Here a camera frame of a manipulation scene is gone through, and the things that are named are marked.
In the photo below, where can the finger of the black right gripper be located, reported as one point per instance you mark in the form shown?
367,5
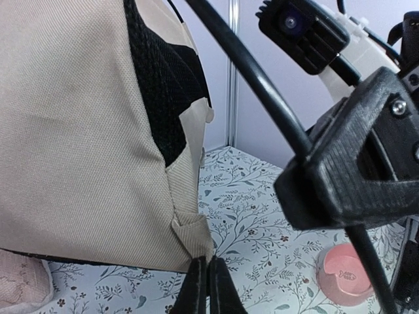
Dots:
362,169

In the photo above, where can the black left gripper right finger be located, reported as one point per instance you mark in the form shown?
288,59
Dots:
223,296

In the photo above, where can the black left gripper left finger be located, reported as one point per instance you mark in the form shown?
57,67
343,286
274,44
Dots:
192,296

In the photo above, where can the beige patterned pet pillow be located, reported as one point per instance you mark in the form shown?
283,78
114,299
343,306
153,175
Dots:
26,283

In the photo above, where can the beige pet tent fabric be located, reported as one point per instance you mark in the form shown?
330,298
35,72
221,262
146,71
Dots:
104,105

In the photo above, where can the pink pet bowl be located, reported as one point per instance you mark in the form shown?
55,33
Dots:
342,277

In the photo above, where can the aluminium frame post right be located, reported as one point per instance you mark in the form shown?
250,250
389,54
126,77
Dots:
232,79

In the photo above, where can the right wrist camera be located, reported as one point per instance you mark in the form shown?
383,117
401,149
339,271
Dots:
338,48

